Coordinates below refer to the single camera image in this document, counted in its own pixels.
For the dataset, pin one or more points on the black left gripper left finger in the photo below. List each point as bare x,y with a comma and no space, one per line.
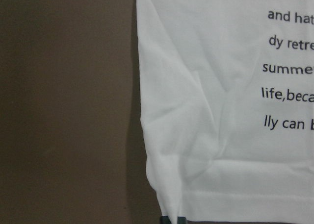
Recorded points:
164,220

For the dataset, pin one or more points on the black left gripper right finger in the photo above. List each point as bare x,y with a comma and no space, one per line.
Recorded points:
182,220

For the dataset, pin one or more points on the white long-sleeve printed shirt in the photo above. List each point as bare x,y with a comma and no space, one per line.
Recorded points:
227,108

